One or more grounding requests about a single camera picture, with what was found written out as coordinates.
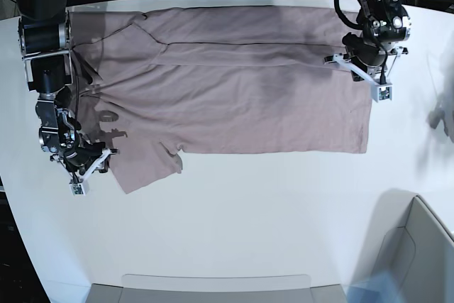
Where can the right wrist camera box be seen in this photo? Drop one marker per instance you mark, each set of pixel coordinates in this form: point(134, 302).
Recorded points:
point(79, 188)

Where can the grey bin right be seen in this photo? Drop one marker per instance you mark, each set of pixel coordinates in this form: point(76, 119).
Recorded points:
point(415, 262)

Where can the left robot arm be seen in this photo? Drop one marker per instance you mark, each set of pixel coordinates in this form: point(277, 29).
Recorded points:
point(382, 24)

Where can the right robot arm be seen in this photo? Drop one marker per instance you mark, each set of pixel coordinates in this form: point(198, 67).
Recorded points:
point(44, 31)

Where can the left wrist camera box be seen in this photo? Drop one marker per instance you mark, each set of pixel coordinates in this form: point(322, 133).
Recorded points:
point(381, 92)

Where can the pink T-shirt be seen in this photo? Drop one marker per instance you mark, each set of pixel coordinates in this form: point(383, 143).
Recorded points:
point(216, 80)

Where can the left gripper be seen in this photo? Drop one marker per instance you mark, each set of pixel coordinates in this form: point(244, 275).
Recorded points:
point(365, 60)

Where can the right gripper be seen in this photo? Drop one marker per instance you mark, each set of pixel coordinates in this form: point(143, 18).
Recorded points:
point(81, 157)

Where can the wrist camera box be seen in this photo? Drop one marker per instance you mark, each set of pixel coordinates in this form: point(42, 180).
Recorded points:
point(79, 188)
point(381, 92)

